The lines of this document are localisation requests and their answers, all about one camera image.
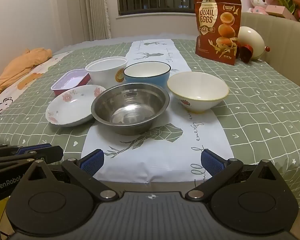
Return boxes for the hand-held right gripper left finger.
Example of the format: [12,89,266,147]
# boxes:
[27,149,119,202]

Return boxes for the blue ceramic bowl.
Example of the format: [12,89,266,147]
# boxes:
[124,61,171,90]

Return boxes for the brown snack bag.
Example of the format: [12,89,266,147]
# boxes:
[194,0,242,66]

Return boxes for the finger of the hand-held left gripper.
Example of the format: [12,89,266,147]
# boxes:
[0,144,64,167]

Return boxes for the pink box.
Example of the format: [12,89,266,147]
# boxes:
[265,4,297,22]

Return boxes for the pink plush toy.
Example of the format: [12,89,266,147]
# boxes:
[245,0,278,15]

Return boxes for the stainless steel bowl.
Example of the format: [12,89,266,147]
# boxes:
[91,82,170,136]

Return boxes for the white deer print mat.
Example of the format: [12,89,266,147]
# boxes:
[81,39,234,184]

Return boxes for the white bear print sheet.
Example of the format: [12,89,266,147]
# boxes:
[0,50,74,133]

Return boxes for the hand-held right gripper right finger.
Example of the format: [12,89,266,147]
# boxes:
[185,149,277,202]

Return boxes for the beige curtain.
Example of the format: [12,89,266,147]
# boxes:
[76,0,112,42]

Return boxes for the white yellow-rimmed ceramic bowl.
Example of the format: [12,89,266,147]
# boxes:
[167,71,230,114]

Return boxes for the white disposable paper bowl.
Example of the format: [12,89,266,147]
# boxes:
[85,56,129,87]

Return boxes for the red rectangular foil tray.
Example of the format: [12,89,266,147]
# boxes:
[51,69,92,97]

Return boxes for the cream egg-shaped toy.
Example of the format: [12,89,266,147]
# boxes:
[237,26,271,61]

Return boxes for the white floral plate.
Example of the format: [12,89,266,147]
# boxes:
[45,84,107,127]

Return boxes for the beige padded headboard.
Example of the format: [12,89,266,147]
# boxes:
[240,12,300,88]

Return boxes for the orange cloth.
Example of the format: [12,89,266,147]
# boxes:
[0,47,53,103]

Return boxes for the green checked blanket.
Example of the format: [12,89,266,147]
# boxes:
[0,39,300,228]

